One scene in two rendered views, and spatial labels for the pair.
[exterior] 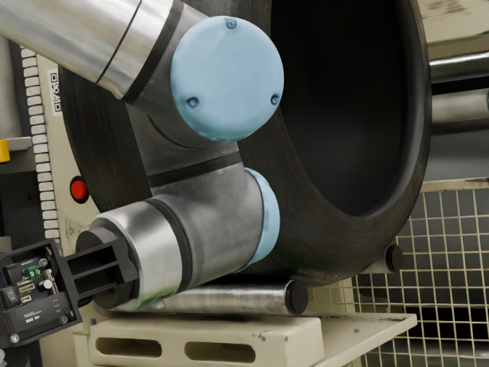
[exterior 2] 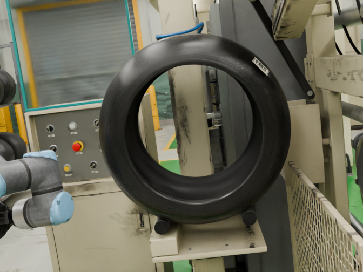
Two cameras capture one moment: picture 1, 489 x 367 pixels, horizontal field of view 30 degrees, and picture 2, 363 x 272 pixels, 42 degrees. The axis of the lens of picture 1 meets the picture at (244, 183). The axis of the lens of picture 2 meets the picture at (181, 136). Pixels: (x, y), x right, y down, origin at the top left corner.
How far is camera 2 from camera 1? 142 cm
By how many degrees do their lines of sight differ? 57
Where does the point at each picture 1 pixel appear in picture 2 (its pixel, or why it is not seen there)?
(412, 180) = (245, 186)
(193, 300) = not seen: hidden behind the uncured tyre
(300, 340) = (160, 244)
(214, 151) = (35, 189)
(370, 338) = (218, 251)
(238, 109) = not seen: outside the picture
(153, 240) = (17, 213)
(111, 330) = not seen: hidden behind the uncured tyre
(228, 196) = (39, 204)
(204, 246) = (31, 218)
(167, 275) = (21, 223)
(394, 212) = (223, 201)
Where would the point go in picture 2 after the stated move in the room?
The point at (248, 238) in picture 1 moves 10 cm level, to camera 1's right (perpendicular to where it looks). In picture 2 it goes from (45, 218) to (57, 225)
